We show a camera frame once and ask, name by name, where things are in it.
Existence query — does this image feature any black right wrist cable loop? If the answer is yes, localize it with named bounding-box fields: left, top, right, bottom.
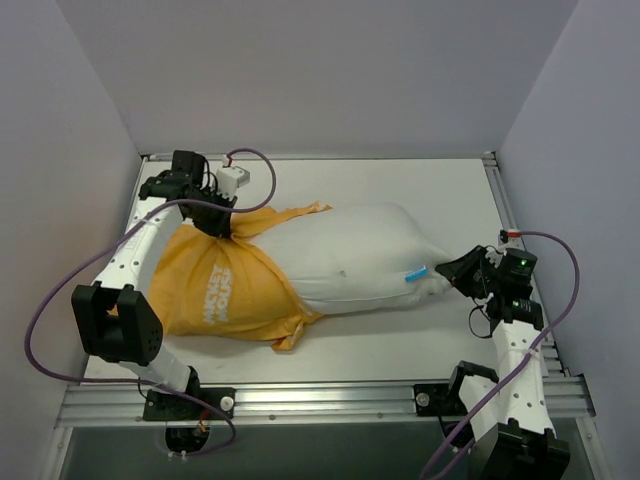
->
left=468, top=305, right=499, bottom=340

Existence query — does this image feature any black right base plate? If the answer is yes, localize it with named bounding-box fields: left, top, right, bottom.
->
left=412, top=383, right=448, bottom=417

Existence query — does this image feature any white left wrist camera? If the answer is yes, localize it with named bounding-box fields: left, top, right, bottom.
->
left=215, top=157, right=250, bottom=200

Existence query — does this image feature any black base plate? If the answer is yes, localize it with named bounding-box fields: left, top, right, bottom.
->
left=412, top=383, right=448, bottom=417
left=142, top=387, right=236, bottom=422

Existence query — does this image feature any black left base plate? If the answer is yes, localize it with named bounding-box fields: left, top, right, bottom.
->
left=142, top=387, right=236, bottom=422

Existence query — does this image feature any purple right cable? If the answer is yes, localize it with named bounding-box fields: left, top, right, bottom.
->
left=419, top=229, right=581, bottom=480

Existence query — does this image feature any purple cable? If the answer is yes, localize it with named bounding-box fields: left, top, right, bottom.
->
left=419, top=229, right=581, bottom=480
left=24, top=148, right=278, bottom=457

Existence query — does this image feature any orange Mickey Mouse pillowcase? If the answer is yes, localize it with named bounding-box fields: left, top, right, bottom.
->
left=146, top=202, right=330, bottom=351

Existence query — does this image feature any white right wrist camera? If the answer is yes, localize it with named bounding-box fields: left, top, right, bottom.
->
left=497, top=229, right=525, bottom=253

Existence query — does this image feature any aluminium front rail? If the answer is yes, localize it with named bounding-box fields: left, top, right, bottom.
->
left=54, top=377, right=596, bottom=426

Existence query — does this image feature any white pillow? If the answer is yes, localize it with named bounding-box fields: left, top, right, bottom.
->
left=251, top=203, right=452, bottom=315

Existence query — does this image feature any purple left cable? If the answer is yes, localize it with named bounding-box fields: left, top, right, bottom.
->
left=24, top=148, right=278, bottom=457

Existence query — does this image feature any aluminium right side rail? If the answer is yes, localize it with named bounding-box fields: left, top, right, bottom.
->
left=482, top=152, right=571, bottom=379

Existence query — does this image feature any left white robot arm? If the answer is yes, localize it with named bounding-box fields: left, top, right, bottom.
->
left=71, top=150, right=250, bottom=419

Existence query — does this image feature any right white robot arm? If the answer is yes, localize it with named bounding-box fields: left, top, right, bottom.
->
left=436, top=246, right=571, bottom=479

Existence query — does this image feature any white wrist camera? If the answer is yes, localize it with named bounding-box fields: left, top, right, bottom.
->
left=215, top=157, right=250, bottom=200
left=497, top=229, right=525, bottom=253

